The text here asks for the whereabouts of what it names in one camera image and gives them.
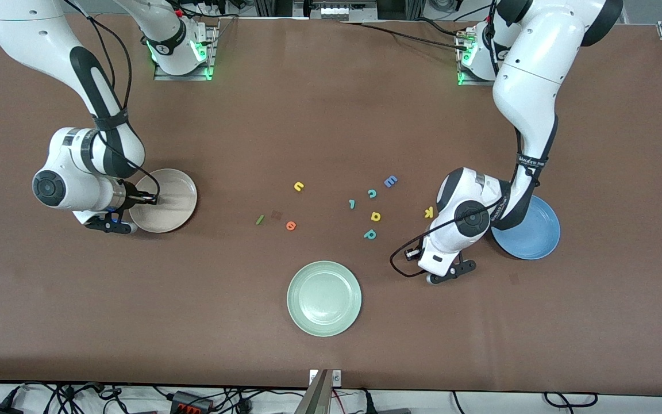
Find beige brown round plate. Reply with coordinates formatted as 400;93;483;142
129;168;198;234

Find pale green round plate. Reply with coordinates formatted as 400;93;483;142
286;260;363;338

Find blue round plate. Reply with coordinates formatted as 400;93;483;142
490;194;561;260

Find black orange power strip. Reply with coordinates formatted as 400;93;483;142
170;390;215;414

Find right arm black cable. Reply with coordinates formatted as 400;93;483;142
64;0;162;202

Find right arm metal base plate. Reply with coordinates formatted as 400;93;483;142
154;20;218;82

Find gray metal post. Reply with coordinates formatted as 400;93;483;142
294;369;332;414

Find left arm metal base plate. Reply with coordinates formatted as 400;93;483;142
457;26;496;87

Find tangled black cables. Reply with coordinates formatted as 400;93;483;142
0;381;309;414

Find looped black cable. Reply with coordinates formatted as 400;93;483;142
542;392;599;409

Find long black table cable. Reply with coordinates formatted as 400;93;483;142
340;20;473;48

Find aluminium frame with connector box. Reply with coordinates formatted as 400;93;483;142
253;0;425;22

